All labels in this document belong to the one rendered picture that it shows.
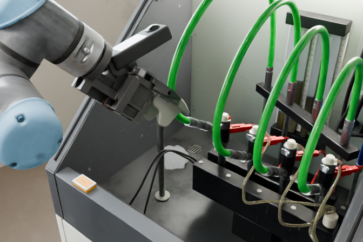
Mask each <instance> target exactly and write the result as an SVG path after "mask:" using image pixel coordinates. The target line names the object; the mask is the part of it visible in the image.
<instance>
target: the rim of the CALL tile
mask: <svg viewBox="0 0 363 242"><path fill-rule="evenodd" d="M80 176H84V177H85V178H87V179H88V180H90V181H92V182H93V184H92V185H90V186H89V187H87V188H85V187H84V186H82V185H81V184H79V183H78V182H76V181H75V180H76V179H77V178H79V177H80ZM80 176H79V177H77V178H75V179H74V180H73V181H72V182H73V183H75V184H76V185H78V186H79V187H81V188H82V189H84V190H85V191H87V190H89V189H90V188H92V187H93V186H95V185H96V183H95V182H94V181H93V180H91V179H90V178H88V177H86V176H85V175H83V174H81V175H80Z"/></svg>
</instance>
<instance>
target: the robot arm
mask: <svg viewBox="0 0 363 242"><path fill-rule="evenodd" d="M171 39H172V33H171V30H170V27H169V26H168V25H161V24H153V25H150V26H148V27H147V28H146V29H144V30H143V31H141V32H139V33H137V34H135V35H134V36H132V37H130V38H128V39H127V40H125V41H123V42H121V43H119V44H118V45H116V46H114V47H112V45H111V44H110V43H109V42H107V41H106V40H104V38H103V37H102V36H101V35H100V34H98V33H97V32H95V31H94V30H93V29H91V28H90V27H89V26H87V25H86V24H85V23H83V22H82V21H80V20H79V19H78V18H76V17H75V16H74V15H72V14H71V13H69V12H68V11H67V10H65V9H64V8H63V7H61V6H60V5H59V4H57V3H56V2H55V1H53V0H0V162H1V163H2V164H4V165H6V166H8V167H11V168H13V169H16V170H28V169H33V168H36V167H38V166H41V165H43V164H44V163H46V162H47V161H48V160H50V159H51V158H52V157H53V156H54V155H55V154H56V152H57V151H58V149H59V147H60V145H61V143H62V140H63V128H62V125H61V122H60V121H59V119H58V117H57V116H56V114H55V111H54V109H53V107H52V105H51V104H50V103H49V102H48V101H46V100H45V99H44V98H43V97H42V95H41V94H40V93H39V92H38V90H37V89H36V88H35V86H34V85H33V84H32V82H31V81H30V78H31V77H32V75H33V74H34V73H35V72H36V70H37V69H38V67H39V66H40V64H41V62H42V60H43V59H46V60H47V61H49V62H51V63H52V64H54V65H56V66H58V67H59V68H61V69H62V70H64V71H66V72H67V73H69V74H70V75H72V76H74V77H76V78H75V80H74V81H73V83H72V85H71V86H73V87H74V88H76V89H77V90H79V91H81V92H82V93H84V94H86V95H88V96H89V97H91V98H93V99H94V100H96V101H97V102H98V103H100V104H102V105H103V106H104V107H105V108H106V109H107V110H109V111H112V112H115V113H117V114H118V115H120V116H121V117H123V118H125V119H127V120H129V121H134V122H136V123H137V124H139V123H140V121H141V119H142V118H143V116H144V118H145V119H146V120H153V119H154V117H155V116H156V115H157V114H159V119H158V123H159V125H160V126H161V127H167V126H168V125H169V124H170V123H171V122H172V121H173V120H174V119H175V118H176V116H177V115H178V114H179V113H180V112H183V113H184V114H186V115H187V116H188V115H189V114H190V112H189V109H188V107H187V105H186V103H185V102H184V100H183V99H182V98H181V97H180V96H179V95H178V94H177V93H176V92H174V91H173V90H172V89H171V88H170V87H168V86H167V85H165V84H164V83H162V82H161V81H159V79H158V78H157V77H156V76H155V75H153V74H152V73H150V72H149V71H147V70H146V69H144V68H142V67H140V66H137V63H136V62H134V61H136V60H137V59H139V58H141V57H142V56H144V55H145V54H147V53H149V52H150V51H152V50H154V49H155V48H157V47H159V46H161V45H162V44H164V43H166V42H167V41H169V40H171ZM136 109H138V110H136Z"/></svg>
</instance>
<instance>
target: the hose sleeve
mask: <svg viewBox="0 0 363 242"><path fill-rule="evenodd" d="M188 118H189V119H190V123H189V124H187V125H186V124H185V125H186V126H189V127H195V128H198V129H201V130H208V129H209V128H210V124H209V123H208V122H206V121H203V120H199V119H195V118H192V117H188Z"/></svg>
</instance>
